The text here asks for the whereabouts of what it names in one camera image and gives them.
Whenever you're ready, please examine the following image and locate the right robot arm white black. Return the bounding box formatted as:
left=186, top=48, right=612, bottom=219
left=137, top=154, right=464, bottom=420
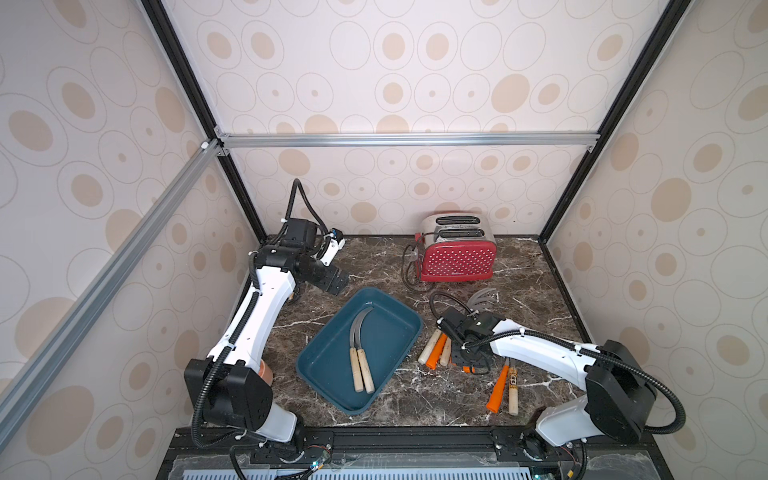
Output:
left=431, top=296, right=687, bottom=460

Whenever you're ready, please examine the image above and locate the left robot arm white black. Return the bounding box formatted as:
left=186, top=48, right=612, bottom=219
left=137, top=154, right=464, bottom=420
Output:
left=184, top=179, right=349, bottom=452

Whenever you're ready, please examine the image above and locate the teal rectangular storage tray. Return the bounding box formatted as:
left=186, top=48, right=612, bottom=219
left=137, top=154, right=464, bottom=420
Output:
left=296, top=287, right=423, bottom=416

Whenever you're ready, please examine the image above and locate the red polka dot toaster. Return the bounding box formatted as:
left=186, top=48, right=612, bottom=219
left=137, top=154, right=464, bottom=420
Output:
left=416, top=211, right=497, bottom=282

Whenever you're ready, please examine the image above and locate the pink plastic cup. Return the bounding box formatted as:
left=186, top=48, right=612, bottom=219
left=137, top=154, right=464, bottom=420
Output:
left=259, top=360, right=274, bottom=386

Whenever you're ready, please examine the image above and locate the horizontal aluminium bar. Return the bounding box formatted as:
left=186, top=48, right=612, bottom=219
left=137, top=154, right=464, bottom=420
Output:
left=204, top=131, right=600, bottom=151

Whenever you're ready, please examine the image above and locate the left diagonal aluminium bar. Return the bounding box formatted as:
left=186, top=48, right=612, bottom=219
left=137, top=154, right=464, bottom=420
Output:
left=1, top=139, right=223, bottom=449

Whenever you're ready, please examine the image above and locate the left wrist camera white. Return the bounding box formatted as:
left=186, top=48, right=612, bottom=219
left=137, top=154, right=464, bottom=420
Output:
left=316, top=228, right=346, bottom=266

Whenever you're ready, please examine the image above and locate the wooden handle sickle labelled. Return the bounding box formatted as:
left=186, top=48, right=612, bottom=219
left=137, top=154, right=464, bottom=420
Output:
left=507, top=365, right=519, bottom=416

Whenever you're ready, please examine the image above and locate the black toaster power cord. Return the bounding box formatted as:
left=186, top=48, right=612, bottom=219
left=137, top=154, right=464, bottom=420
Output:
left=400, top=236, right=430, bottom=292

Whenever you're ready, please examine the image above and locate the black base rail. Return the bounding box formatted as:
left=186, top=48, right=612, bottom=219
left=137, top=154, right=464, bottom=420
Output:
left=157, top=427, right=672, bottom=479

